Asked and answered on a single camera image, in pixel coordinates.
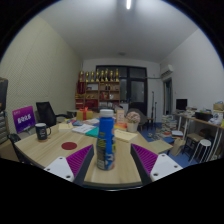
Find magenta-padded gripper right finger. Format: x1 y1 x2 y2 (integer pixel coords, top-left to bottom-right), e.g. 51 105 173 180
130 143 184 186

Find wooden shelf unit with trophies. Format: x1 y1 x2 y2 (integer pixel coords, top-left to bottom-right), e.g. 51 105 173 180
75 68 121 111

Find flat round red coaster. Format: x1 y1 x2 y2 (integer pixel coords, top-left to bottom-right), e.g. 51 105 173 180
61 141 78 151

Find yellow gift box red ribbon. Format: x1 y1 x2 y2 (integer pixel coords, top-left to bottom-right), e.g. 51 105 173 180
76 106 94 122

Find white paper booklet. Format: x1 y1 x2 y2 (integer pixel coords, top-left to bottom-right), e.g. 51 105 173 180
71 123 98 135

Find wooden stool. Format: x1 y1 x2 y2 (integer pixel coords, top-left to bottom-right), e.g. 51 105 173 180
182 132 201 154

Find stack of books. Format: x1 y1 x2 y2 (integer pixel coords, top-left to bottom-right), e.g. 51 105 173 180
161 114 179 133

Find black mug white inside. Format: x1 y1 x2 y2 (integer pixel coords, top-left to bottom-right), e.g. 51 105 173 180
34 122 52 142

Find orange standing card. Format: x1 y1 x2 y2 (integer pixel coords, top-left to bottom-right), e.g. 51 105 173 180
115 109 126 125

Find white round stool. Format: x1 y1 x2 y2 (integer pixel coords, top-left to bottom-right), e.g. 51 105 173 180
196 138 213 163

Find brown paper bag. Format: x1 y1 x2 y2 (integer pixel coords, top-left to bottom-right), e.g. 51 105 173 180
170 137 187 157

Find pink flowers in white pot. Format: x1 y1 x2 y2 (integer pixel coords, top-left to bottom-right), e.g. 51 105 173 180
125 111 142 134

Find cardboard box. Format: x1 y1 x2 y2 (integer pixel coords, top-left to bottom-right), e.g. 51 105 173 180
213 102 224 112

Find low wooden side table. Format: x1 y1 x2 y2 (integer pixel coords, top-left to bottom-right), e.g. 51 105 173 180
148 139 174 155

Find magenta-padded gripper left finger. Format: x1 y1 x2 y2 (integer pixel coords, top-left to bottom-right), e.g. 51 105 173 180
43 143 96 187

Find kraft paper notebook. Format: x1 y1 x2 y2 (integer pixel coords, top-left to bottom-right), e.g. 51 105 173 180
114 128 138 144

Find blue drink bottle white cap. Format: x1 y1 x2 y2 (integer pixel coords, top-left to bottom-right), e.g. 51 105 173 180
95 108 117 172

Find long cluttered wooden desk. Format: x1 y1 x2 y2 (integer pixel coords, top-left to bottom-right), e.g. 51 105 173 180
174 111 224 161

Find black tripod stand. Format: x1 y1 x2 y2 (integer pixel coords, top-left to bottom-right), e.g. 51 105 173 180
150 90 158 123

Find pale yellow notepad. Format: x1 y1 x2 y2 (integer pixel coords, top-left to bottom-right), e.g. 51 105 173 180
58 122 74 132

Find black computer monitor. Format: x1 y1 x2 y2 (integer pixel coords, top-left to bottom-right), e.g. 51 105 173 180
175 98 188 112

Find black framed glass door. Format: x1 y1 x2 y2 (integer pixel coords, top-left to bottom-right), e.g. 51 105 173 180
95 65 149 116

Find white wall air conditioner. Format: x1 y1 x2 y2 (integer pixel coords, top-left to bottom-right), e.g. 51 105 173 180
160 64 175 78

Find purple standing sign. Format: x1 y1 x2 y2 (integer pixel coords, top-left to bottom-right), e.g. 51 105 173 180
12 105 37 134

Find teal notebook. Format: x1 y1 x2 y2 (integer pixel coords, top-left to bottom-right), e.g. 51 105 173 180
84 125 100 138

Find black office chair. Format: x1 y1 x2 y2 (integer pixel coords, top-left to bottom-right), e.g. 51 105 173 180
35 101 69 128

